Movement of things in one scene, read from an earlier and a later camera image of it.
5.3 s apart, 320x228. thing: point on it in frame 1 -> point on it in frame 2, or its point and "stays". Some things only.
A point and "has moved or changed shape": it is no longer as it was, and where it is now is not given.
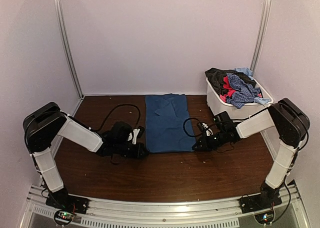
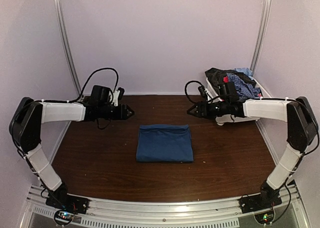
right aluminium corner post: x=267 y=0 stays
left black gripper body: x=130 y=153 -> x=114 y=115
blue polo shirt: x=169 y=126 has moved or changed shape
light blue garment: x=246 y=71 stays
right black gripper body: x=212 y=144 -> x=210 y=114
